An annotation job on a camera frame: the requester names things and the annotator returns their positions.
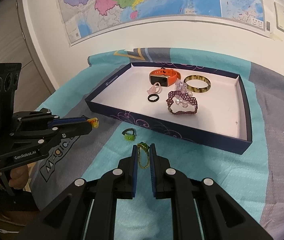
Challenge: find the yellow amber ring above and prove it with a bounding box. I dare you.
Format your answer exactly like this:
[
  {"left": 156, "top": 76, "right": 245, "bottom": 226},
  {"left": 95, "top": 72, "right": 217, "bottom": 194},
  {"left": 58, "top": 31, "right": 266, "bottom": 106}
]
[{"left": 87, "top": 116, "right": 100, "bottom": 129}]

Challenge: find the green stone beaded ring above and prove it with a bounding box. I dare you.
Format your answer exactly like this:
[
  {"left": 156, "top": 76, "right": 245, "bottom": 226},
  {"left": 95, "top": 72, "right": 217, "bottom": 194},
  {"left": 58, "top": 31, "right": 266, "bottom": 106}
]
[{"left": 121, "top": 128, "right": 137, "bottom": 142}]

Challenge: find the green charm gold chain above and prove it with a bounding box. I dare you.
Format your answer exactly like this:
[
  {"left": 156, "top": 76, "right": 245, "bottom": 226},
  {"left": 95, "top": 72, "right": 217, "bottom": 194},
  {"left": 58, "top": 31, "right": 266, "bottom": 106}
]
[{"left": 136, "top": 141, "right": 151, "bottom": 169}]

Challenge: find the black ring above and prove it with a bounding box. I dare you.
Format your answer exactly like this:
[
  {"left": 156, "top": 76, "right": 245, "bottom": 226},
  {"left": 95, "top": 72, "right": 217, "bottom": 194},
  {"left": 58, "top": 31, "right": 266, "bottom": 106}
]
[{"left": 147, "top": 93, "right": 161, "bottom": 103}]

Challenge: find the pink stone ring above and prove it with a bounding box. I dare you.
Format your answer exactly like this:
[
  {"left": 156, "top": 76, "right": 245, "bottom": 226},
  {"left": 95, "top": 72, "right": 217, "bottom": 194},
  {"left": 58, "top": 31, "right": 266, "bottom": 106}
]
[{"left": 146, "top": 82, "right": 163, "bottom": 95}]

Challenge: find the purple beaded bracelet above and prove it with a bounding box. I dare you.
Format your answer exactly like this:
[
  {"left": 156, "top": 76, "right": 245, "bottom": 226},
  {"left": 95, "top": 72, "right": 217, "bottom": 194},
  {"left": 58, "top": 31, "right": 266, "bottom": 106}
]
[{"left": 166, "top": 90, "right": 199, "bottom": 116}]

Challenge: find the orange smart watch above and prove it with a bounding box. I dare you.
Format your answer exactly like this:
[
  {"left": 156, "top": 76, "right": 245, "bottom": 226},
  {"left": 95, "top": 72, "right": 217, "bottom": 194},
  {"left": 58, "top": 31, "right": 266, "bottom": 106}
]
[{"left": 149, "top": 68, "right": 181, "bottom": 87}]

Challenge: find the tortoiseshell bangle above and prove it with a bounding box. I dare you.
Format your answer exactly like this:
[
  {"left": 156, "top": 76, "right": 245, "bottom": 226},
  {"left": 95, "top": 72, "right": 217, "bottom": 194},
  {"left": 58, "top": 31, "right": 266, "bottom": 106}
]
[{"left": 184, "top": 75, "right": 211, "bottom": 93}]

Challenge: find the clear crystal bead bracelet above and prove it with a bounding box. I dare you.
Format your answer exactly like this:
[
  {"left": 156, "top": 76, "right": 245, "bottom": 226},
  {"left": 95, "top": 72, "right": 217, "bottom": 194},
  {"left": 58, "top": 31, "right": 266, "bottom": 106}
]
[{"left": 174, "top": 79, "right": 194, "bottom": 108}]

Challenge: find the left hand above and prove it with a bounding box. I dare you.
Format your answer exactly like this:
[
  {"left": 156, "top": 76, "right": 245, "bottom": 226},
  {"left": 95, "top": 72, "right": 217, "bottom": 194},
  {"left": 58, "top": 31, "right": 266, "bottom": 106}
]
[{"left": 9, "top": 165, "right": 29, "bottom": 190}]

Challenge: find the teal grey bedsheet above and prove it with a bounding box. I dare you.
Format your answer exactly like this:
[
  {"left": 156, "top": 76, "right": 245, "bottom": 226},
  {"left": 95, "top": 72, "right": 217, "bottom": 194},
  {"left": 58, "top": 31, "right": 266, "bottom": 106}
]
[{"left": 30, "top": 48, "right": 284, "bottom": 239}]

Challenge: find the navy shallow box tray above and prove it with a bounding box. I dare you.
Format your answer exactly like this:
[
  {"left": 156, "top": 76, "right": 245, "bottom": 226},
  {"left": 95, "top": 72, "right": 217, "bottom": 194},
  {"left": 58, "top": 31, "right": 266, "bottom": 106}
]
[{"left": 86, "top": 63, "right": 253, "bottom": 154}]

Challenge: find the wall map poster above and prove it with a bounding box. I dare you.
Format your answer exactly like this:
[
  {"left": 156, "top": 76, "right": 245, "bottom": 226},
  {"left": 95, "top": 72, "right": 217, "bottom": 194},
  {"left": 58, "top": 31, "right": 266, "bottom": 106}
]
[{"left": 57, "top": 0, "right": 271, "bottom": 44}]

